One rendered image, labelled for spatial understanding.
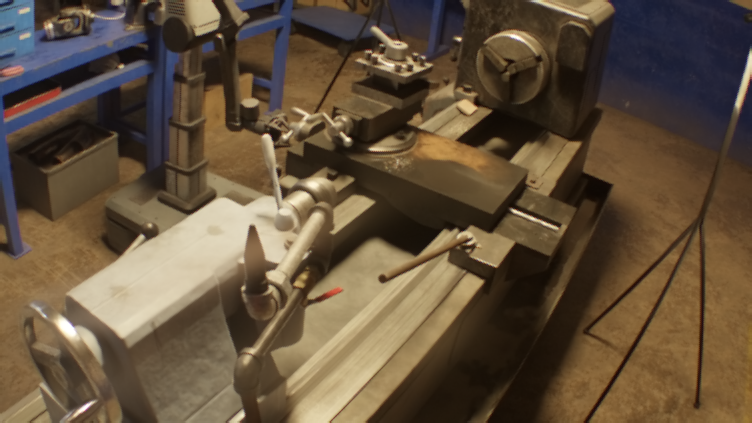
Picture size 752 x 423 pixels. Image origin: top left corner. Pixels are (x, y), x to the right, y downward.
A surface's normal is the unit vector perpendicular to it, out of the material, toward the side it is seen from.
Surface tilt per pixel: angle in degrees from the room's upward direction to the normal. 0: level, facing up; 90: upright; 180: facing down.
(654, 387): 0
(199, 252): 0
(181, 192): 90
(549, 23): 90
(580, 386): 0
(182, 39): 90
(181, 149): 90
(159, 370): 76
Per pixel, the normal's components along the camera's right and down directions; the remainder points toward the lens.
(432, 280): 0.11, -0.86
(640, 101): -0.52, 0.38
